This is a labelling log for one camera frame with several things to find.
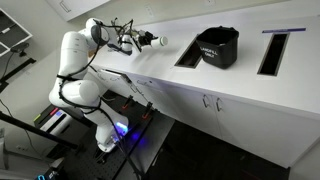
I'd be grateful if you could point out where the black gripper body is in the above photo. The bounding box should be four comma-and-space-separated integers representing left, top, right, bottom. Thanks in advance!
134, 29, 154, 48

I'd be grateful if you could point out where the white paper cup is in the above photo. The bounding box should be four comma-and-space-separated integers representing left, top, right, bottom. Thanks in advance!
150, 35, 169, 50

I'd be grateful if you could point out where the white robot base blue light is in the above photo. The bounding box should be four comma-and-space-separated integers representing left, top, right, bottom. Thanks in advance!
95, 114, 131, 154

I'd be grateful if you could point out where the open white drawer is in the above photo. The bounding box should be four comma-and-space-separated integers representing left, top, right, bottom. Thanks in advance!
99, 67, 135, 88

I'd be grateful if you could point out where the orange black clamp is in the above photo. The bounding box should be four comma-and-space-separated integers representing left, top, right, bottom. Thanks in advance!
141, 101, 155, 120
121, 94, 135, 111

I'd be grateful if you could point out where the black landfill bin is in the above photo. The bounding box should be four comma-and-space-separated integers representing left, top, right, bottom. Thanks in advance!
195, 25, 241, 71

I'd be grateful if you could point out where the black control box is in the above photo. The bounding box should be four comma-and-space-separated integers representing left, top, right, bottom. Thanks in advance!
32, 104, 73, 136

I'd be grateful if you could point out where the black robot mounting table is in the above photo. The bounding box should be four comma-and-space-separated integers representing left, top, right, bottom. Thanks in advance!
62, 89, 176, 180

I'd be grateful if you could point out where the purple tape strip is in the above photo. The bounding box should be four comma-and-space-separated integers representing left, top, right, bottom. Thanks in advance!
261, 27, 307, 34

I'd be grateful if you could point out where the black tripod pole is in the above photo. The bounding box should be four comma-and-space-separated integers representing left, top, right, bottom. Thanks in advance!
0, 111, 80, 150

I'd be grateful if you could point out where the white counter cabinet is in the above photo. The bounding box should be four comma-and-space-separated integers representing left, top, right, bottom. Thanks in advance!
89, 68, 320, 170

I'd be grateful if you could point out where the white wall cabinet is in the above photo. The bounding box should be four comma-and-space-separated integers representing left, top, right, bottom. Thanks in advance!
44, 0, 112, 22

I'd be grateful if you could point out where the metal cabinet door handle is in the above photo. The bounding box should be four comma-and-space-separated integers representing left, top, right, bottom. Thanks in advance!
215, 96, 224, 113
201, 93, 212, 109

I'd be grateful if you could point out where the black camera on stand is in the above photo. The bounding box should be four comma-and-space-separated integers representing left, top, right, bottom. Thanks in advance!
0, 41, 37, 93

